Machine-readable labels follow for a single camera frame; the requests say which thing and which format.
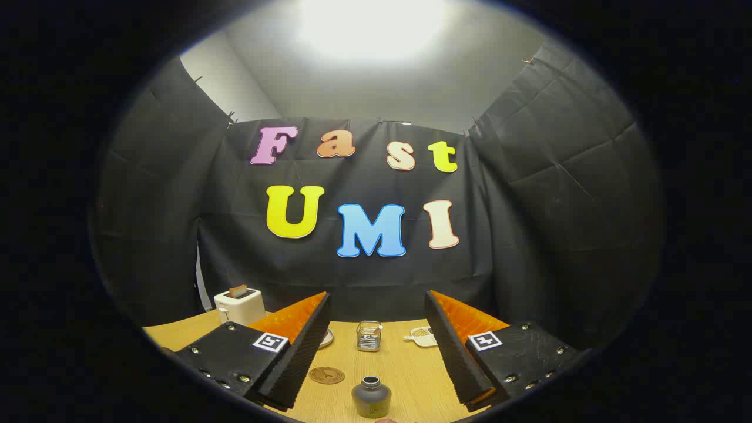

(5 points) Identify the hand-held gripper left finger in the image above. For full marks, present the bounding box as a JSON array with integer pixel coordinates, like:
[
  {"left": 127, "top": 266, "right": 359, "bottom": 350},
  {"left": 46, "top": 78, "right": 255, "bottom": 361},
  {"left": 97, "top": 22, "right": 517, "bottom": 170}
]
[{"left": 175, "top": 291, "right": 332, "bottom": 412}]

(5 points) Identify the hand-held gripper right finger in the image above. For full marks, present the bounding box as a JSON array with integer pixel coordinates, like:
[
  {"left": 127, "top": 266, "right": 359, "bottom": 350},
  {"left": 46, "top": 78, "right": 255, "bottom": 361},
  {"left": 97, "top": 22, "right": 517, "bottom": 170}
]
[{"left": 424, "top": 289, "right": 583, "bottom": 413}]

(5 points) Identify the round brown cork coaster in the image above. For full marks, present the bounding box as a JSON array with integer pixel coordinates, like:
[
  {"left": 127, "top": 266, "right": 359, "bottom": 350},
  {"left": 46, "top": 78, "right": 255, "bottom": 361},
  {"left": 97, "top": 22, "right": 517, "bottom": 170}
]
[{"left": 308, "top": 367, "right": 345, "bottom": 385}]

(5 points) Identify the silver juice bottle green label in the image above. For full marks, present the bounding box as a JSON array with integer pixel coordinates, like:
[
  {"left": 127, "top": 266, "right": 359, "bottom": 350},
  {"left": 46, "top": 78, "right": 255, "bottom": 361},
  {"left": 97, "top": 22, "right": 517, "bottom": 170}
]
[{"left": 351, "top": 376, "right": 392, "bottom": 419}]

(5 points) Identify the white divided bean dish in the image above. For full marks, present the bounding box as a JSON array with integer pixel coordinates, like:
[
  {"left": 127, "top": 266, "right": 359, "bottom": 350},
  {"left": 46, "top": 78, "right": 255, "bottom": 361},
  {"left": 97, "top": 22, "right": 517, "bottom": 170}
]
[{"left": 404, "top": 327, "right": 438, "bottom": 348}]

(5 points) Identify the wooden table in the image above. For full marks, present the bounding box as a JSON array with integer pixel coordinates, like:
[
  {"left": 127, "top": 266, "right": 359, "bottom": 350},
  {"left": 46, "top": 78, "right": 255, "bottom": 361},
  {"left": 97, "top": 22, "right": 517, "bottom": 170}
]
[{"left": 143, "top": 310, "right": 506, "bottom": 423}]

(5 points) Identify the white toaster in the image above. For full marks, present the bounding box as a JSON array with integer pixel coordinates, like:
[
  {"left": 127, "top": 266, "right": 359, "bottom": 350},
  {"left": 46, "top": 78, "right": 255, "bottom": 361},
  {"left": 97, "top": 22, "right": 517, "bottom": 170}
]
[{"left": 214, "top": 288, "right": 266, "bottom": 327}]

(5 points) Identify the metal wire basket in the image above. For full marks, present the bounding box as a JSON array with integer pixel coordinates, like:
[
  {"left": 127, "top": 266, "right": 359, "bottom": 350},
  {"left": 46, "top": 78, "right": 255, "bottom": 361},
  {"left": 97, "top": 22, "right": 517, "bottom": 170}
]
[{"left": 356, "top": 321, "right": 383, "bottom": 352}]

